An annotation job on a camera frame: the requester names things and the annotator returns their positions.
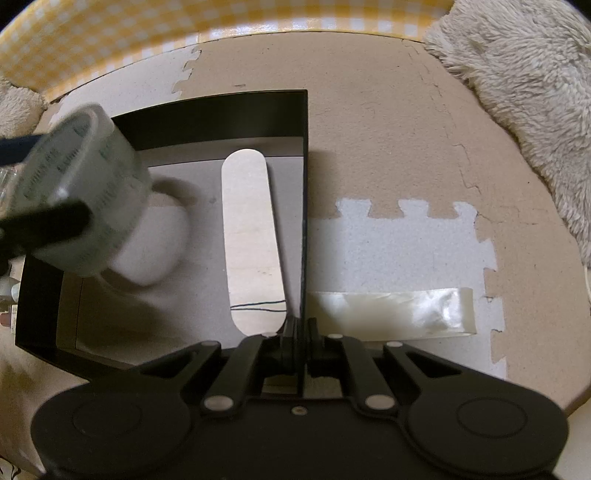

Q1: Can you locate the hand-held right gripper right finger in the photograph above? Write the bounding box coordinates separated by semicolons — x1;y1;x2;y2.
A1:
305;318;465;411

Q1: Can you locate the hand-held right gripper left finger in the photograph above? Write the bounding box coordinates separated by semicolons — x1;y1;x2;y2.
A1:
133;318;302;413

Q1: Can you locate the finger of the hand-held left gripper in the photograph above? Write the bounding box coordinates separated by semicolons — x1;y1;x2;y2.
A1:
0;201;90;264
0;134;44;167

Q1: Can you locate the small white case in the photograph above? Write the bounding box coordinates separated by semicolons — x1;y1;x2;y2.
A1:
105;189;191;285

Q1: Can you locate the wooden stick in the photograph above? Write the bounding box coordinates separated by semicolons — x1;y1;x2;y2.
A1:
222;148;288;336

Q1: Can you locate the black box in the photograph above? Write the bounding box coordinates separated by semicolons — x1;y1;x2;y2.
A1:
14;89;310;398

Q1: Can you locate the grey fluffy cushion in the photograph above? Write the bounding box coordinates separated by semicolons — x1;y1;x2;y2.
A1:
0;76;48;136

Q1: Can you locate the thin black thread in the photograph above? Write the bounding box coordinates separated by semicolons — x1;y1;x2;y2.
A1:
230;301;288;311

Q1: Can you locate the clear tape strip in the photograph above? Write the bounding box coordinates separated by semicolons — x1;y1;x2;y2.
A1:
307;287;477;345

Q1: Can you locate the white foam mat tile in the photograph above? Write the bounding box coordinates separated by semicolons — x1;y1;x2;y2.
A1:
305;199;509;380
59;44;204;101

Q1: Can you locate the yellow checked cloth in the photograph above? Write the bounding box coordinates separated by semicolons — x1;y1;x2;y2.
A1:
0;0;455;103

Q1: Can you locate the beige foam mat tile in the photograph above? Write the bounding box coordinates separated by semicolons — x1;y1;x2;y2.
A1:
406;39;588;418
178;30;468;219

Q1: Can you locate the grey fluffy pillow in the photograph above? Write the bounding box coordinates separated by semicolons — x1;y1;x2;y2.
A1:
422;0;591;265

